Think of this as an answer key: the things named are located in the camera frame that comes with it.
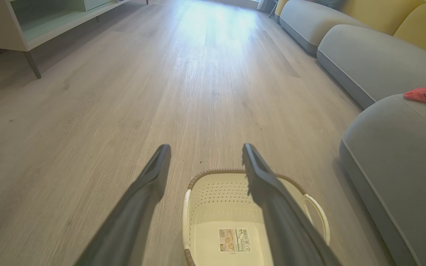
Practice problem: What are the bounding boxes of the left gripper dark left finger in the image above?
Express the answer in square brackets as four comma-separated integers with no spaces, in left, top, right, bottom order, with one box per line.
[73,144,172,266]

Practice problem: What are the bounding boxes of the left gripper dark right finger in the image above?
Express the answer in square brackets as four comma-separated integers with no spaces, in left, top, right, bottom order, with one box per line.
[242,143,341,266]

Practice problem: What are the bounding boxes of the basket barcode label sticker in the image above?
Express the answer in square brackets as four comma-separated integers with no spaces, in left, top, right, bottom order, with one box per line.
[219,228,251,253]

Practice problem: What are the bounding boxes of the beige plastic laundry basket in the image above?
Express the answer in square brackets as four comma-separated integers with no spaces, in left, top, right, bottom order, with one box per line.
[182,169,331,266]

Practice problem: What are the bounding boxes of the grey sofa seat section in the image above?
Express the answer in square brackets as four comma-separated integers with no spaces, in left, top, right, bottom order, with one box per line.
[317,24,426,110]
[339,93,426,266]
[279,0,369,56]

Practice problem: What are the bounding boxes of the dark teal cushion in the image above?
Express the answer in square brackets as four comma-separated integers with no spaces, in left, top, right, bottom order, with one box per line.
[314,0,347,10]

